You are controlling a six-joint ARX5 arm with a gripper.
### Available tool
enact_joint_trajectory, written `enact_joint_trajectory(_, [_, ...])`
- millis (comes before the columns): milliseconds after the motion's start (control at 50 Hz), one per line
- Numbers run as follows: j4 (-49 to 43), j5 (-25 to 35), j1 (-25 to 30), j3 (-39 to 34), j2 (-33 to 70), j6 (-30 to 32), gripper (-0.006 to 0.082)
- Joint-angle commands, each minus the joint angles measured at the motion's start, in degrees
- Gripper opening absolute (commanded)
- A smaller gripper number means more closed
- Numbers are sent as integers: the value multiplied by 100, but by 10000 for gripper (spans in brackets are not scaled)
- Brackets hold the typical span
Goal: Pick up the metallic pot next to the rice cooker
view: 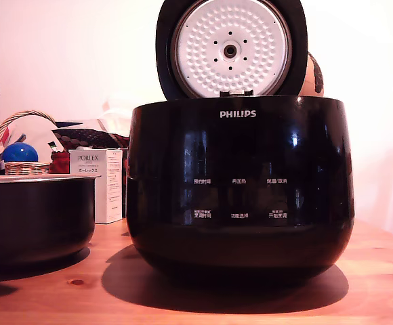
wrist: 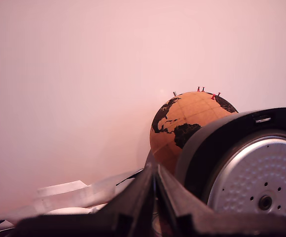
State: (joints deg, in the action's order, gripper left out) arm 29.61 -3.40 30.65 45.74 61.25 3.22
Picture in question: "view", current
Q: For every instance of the black metallic pot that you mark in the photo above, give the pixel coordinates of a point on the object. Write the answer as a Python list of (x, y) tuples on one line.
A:
[(34, 216)]

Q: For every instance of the black Philips rice cooker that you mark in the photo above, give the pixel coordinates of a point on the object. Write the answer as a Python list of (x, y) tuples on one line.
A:
[(240, 203)]

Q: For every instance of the black rice cooker lid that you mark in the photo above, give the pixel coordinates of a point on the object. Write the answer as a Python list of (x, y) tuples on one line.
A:
[(230, 50)]

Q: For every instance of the dark dotted patterned cloth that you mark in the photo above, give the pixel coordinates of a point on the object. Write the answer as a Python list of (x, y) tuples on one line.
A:
[(88, 137)]

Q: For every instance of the white Porlex box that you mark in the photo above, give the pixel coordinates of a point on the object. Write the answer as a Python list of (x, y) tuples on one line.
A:
[(86, 189)]

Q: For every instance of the red pouch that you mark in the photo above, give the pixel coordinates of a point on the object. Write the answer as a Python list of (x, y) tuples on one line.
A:
[(59, 163)]

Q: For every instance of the orange patterned vase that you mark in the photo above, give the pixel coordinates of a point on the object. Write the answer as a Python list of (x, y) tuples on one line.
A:
[(313, 76)]

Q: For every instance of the small woven wicker basket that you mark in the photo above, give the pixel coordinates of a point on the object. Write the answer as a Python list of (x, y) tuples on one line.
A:
[(27, 168)]

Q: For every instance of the blue ball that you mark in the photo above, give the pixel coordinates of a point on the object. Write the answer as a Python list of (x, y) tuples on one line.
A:
[(19, 153)]

